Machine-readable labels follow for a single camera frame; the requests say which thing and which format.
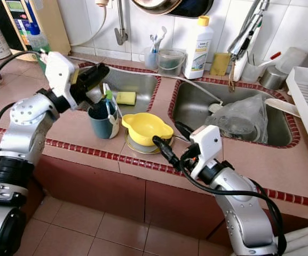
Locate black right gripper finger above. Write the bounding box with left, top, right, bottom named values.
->
left=175, top=121, right=198, bottom=143
left=152, top=135, right=184, bottom=169

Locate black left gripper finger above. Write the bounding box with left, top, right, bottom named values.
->
left=82, top=63, right=107, bottom=81
left=89, top=74, right=111, bottom=92

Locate green white brush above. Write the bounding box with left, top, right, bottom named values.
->
left=103, top=90, right=118, bottom=121

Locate small white bowl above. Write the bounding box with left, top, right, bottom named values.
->
left=130, top=139, right=164, bottom=152

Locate yellow plastic bowl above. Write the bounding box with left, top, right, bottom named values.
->
left=121, top=113, right=174, bottom=147

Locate stainless steel bowl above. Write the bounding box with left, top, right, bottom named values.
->
left=124, top=132, right=170, bottom=155

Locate dark blue mug white handle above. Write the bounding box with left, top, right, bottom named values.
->
left=89, top=99, right=121, bottom=140

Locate large steel sink basin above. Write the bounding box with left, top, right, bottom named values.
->
left=172, top=80, right=294, bottom=146

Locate bright yellow sponge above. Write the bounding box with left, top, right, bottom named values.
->
left=115, top=91, right=137, bottom=105

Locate small steel sink basin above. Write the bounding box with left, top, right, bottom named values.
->
left=76, top=67, right=157, bottom=113

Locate translucent toothbrush cup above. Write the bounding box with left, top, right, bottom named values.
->
left=141, top=47, right=160, bottom=70

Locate clear crumpled plastic bag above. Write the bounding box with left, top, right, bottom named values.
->
left=204, top=95, right=269, bottom=143

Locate beige water ionizer appliance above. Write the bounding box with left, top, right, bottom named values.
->
left=0, top=0, right=70, bottom=55

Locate green dish soap bottle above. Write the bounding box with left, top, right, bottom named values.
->
left=27, top=24, right=53, bottom=59

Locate clear plastic pail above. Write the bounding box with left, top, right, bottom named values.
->
left=156, top=49, right=186, bottom=76

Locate white toothbrush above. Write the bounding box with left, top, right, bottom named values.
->
left=149, top=27, right=169, bottom=54

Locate mustard yellow sponge cloth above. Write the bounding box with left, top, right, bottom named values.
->
left=210, top=52, right=231, bottom=75

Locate white detergent bottle yellow cap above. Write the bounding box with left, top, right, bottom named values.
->
left=183, top=15, right=214, bottom=79

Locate hanging steel wok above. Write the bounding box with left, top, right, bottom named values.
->
left=130, top=0, right=181, bottom=15

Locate clear plastic cup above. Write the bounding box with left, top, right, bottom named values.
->
left=242, top=61, right=264, bottom=83

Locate stainless steel cup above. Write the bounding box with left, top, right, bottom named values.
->
left=260, top=65, right=289, bottom=90

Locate chrome flexible sink faucet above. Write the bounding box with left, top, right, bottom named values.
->
left=227, top=0, right=271, bottom=91

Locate hanging black pan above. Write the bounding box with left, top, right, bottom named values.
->
left=167, top=0, right=214, bottom=18

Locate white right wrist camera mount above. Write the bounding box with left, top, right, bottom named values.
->
left=189, top=125, right=222, bottom=179

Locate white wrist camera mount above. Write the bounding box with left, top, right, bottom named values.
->
left=189, top=125, right=222, bottom=179
left=45, top=52, right=80, bottom=110

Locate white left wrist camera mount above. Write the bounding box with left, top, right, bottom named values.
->
left=45, top=52, right=80, bottom=110

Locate chrome wall tap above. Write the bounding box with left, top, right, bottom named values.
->
left=115, top=0, right=129, bottom=46

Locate white wall cord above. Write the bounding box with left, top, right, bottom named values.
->
left=71, top=0, right=112, bottom=47

